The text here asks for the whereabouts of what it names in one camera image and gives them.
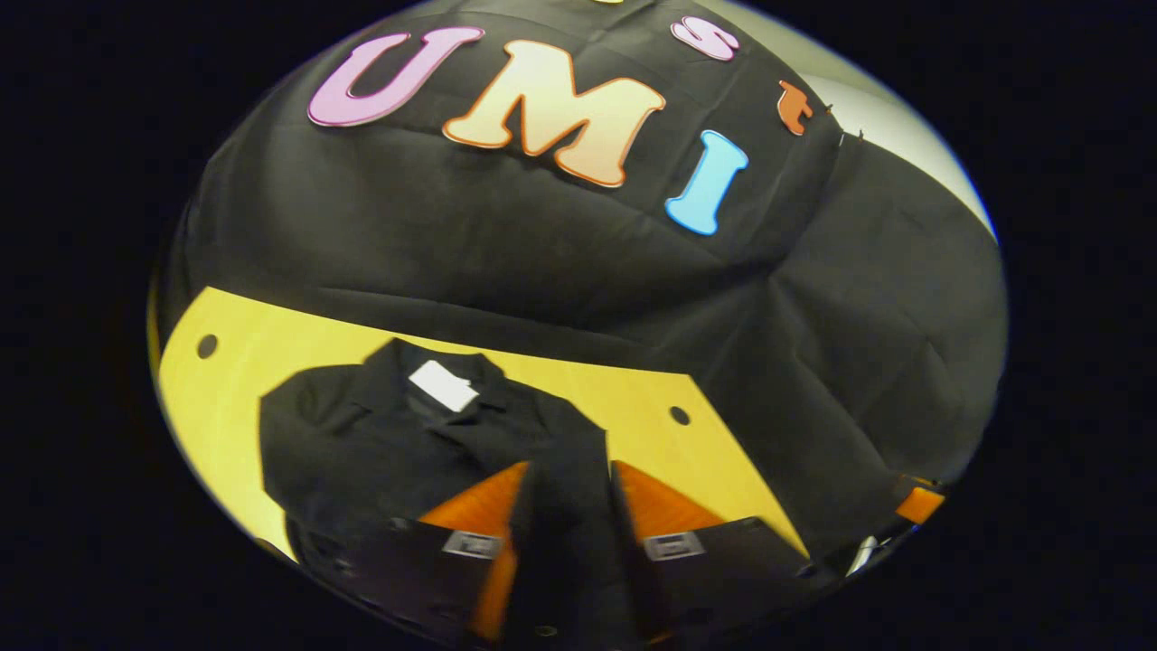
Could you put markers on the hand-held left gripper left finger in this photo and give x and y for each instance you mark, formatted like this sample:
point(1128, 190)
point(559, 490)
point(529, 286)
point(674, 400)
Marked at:
point(398, 561)

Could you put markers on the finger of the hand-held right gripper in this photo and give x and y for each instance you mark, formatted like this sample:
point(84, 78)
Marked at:
point(920, 504)

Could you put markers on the black backdrop cloth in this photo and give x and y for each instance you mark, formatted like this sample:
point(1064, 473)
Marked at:
point(560, 244)

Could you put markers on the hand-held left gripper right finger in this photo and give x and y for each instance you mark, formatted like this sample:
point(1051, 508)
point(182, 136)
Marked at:
point(723, 561)

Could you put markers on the black button shirt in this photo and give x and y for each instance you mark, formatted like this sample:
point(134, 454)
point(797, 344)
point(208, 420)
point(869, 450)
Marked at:
point(380, 452)

